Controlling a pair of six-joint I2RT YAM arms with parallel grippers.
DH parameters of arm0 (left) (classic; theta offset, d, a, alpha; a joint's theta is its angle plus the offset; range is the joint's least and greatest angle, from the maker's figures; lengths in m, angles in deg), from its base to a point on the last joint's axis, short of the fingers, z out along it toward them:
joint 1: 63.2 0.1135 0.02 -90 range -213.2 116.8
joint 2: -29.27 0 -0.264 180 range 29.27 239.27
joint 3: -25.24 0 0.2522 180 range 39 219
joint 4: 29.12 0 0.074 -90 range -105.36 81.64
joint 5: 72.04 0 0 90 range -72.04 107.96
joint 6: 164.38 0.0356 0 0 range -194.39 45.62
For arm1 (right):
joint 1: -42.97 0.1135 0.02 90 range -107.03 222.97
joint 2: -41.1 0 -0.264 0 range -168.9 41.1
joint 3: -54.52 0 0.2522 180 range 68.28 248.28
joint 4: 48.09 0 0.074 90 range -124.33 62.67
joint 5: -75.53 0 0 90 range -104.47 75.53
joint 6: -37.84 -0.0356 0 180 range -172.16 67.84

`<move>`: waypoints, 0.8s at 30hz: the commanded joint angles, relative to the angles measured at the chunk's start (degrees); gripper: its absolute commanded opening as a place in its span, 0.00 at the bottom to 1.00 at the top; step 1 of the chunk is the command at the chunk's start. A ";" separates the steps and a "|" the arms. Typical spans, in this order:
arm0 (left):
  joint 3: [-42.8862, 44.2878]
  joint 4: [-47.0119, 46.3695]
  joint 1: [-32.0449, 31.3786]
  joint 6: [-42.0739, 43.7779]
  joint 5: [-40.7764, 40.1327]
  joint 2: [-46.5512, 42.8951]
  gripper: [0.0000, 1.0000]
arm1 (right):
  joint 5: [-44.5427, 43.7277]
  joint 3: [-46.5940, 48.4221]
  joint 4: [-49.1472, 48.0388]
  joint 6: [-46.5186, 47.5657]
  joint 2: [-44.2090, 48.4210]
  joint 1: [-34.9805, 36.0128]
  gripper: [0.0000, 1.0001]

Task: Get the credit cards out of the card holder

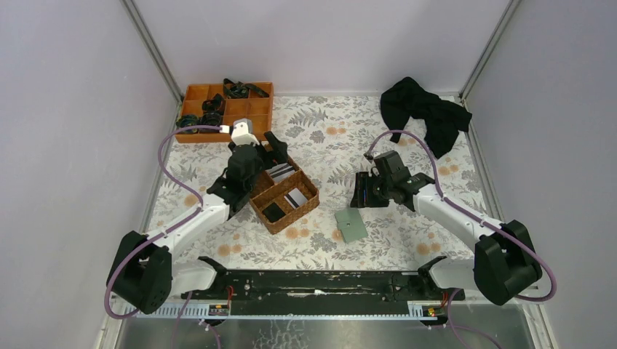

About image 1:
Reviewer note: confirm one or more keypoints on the floral table mat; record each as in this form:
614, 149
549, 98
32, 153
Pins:
327, 138

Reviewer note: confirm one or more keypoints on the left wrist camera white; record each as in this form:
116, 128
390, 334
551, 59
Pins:
241, 134

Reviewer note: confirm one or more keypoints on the green card holder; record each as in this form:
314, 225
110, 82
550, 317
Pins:
350, 224

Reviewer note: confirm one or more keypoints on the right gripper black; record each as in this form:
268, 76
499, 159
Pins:
371, 188

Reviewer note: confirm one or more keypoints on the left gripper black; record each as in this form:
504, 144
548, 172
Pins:
265, 152

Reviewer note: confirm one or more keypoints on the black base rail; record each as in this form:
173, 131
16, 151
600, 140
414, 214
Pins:
350, 286

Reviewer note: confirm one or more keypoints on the black cloth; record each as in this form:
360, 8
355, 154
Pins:
444, 120

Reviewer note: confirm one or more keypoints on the black item in basket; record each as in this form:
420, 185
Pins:
273, 212

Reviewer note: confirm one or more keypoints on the white slotted cable duct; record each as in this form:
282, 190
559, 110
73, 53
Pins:
323, 309

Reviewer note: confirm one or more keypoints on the card in basket lower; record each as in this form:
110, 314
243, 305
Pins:
295, 198

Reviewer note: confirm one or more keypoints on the woven brown basket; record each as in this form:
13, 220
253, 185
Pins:
283, 195

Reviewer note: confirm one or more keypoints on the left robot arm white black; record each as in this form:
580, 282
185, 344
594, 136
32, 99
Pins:
144, 272

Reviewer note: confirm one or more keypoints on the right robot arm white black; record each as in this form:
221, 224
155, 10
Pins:
502, 266

